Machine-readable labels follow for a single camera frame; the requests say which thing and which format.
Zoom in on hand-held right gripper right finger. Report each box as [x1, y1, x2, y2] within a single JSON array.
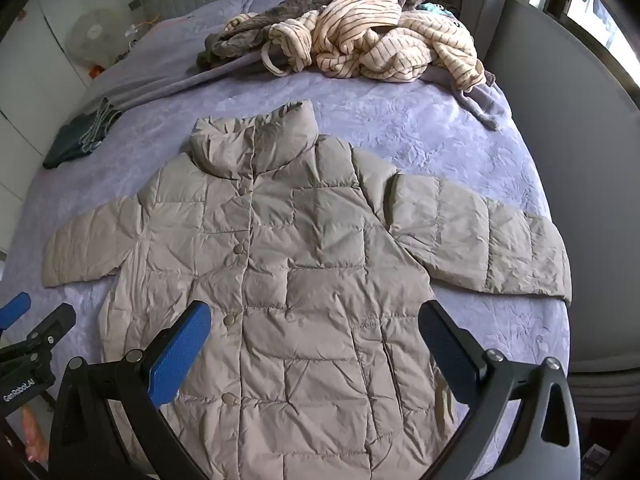
[[419, 300, 583, 480]]

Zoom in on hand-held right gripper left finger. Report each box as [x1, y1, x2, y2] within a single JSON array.
[[50, 300, 213, 480]]

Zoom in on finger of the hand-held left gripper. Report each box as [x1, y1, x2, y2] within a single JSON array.
[[0, 303, 77, 361], [0, 292, 32, 333]]

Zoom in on beige puffer jacket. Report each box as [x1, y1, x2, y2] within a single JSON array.
[[42, 100, 573, 480]]

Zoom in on person's left hand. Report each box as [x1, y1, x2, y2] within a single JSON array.
[[20, 404, 51, 464]]

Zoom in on dark green folded pants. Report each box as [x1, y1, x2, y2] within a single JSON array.
[[42, 97, 123, 170]]

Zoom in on bed with lavender bedspread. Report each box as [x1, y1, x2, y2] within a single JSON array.
[[0, 0, 573, 480]]

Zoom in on white fan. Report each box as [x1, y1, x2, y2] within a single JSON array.
[[67, 8, 126, 68]]

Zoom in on grey blanket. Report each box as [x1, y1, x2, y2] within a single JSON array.
[[82, 0, 507, 132]]

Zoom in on cream striped robe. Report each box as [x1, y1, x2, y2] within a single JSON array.
[[264, 0, 485, 93]]

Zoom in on grey curtain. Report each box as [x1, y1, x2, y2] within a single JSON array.
[[460, 0, 506, 68]]

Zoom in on grey-brown fleece garment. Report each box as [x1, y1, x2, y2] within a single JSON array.
[[196, 0, 426, 72]]

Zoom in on window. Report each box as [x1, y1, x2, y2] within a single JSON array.
[[545, 0, 640, 91]]

